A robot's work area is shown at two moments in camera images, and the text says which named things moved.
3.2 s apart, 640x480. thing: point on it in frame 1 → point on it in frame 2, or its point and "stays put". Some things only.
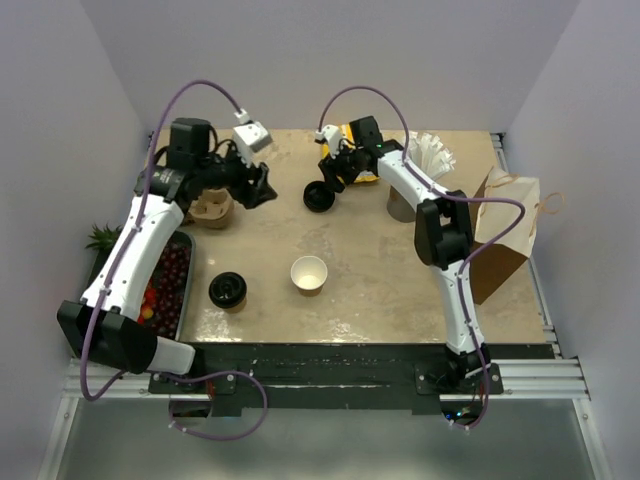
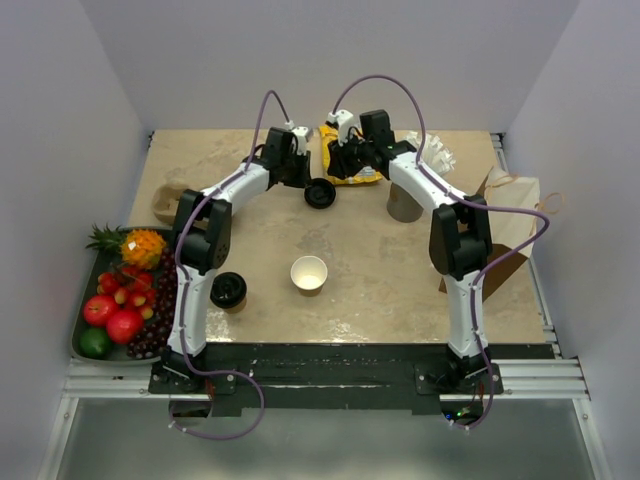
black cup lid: (317, 197) stays put
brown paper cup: (238, 308) stays put
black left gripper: (248, 193) → (305, 174)
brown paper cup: (309, 274) stays put
